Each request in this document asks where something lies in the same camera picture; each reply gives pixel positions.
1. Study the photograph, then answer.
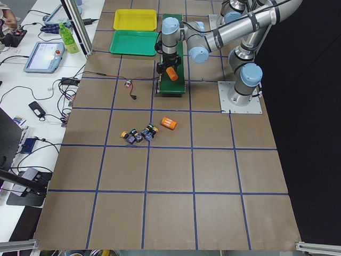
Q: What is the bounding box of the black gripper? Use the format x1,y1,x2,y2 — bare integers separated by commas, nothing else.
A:
157,53,182,74

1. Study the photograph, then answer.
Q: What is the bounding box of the plain orange cylinder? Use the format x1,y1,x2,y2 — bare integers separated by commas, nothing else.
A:
166,66,178,81

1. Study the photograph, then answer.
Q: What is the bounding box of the orange cylinder with 4680 print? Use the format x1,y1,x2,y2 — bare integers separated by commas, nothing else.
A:
161,117,177,130

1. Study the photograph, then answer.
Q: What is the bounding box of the green push button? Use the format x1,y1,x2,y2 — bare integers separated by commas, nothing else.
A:
141,123,154,137
128,131,136,144

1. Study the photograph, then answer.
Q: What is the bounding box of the yellow push button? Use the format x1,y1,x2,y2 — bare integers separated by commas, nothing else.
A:
145,127,158,141
120,131,129,139

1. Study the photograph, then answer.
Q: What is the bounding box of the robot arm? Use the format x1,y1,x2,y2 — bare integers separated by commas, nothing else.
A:
155,1,302,107
219,0,266,25

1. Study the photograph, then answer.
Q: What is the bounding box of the green conveyor belt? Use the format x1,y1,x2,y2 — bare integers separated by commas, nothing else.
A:
155,13,186,97

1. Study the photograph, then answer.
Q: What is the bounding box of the green tray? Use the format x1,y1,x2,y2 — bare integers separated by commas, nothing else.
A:
109,30,158,57

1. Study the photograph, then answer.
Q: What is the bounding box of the small motor controller board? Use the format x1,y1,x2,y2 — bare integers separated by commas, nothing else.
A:
125,80,133,87

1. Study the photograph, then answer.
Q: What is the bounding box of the yellow tray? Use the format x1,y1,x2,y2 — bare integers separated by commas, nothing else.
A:
113,9,157,31

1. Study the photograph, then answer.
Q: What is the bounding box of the green tea bottle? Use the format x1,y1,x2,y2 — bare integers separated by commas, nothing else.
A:
59,23,79,54

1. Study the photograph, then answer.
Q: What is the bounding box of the black power adapter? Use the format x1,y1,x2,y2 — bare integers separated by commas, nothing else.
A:
60,77,80,86

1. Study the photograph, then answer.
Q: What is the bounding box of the teach pendant tablet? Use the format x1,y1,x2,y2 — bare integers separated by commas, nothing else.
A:
23,42,64,74

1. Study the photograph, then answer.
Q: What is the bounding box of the black phone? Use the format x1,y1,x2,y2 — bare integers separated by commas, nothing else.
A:
28,101,46,118

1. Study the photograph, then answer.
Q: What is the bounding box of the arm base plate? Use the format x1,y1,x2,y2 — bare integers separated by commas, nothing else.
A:
208,14,225,30
218,81,262,114

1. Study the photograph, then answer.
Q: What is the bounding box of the red power wire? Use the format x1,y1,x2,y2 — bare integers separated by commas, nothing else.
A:
82,71,160,101

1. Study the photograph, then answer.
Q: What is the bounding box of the aluminium frame post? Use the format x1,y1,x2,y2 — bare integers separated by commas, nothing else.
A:
60,0,93,56

